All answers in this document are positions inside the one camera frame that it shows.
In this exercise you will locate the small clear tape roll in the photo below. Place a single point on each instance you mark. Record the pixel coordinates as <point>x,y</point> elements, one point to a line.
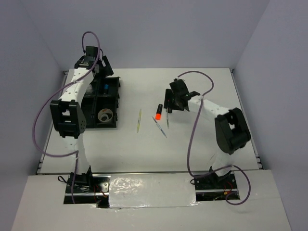
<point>105,118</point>

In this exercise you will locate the orange cap black highlighter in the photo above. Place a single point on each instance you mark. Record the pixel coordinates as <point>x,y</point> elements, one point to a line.
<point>159,112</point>

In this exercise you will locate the blue cap black highlighter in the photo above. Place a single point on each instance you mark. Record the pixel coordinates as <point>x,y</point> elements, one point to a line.
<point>105,89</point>

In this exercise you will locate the silver foil covered panel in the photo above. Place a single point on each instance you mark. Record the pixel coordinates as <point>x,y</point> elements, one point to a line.
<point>151,190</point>

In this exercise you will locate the large brown tape roll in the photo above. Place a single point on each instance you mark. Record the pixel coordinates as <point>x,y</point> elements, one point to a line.
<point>105,111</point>

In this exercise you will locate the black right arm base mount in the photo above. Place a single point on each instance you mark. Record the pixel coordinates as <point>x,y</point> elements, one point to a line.
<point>207,185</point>

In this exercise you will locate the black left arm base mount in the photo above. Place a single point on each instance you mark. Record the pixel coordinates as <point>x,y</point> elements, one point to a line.
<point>90,183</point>

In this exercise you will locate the pink cap black highlighter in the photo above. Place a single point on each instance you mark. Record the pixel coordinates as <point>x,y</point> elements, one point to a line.
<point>169,107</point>

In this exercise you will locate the green thin pen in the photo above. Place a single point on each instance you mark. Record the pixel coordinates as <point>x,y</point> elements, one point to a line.
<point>167,119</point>

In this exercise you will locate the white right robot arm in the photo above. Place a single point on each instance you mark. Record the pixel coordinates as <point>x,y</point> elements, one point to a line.
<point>231,129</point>

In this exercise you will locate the yellow thin pen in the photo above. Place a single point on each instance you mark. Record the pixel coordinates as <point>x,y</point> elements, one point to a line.
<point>139,120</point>

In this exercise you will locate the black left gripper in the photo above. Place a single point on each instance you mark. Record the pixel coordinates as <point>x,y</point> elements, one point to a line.
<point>106,70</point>

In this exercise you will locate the clear jar of paper clips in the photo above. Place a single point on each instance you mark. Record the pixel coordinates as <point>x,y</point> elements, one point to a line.
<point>89,89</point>

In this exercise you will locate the blue thin pen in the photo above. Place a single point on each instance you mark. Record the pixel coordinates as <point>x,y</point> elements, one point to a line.
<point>159,127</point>

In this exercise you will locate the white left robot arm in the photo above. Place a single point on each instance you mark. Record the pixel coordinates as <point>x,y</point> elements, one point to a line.
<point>68,118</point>

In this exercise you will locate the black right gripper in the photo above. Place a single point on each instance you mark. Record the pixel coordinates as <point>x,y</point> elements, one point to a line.
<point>169,95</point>

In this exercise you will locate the black four-compartment organizer tray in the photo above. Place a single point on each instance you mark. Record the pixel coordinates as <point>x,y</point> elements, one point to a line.
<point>93,103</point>

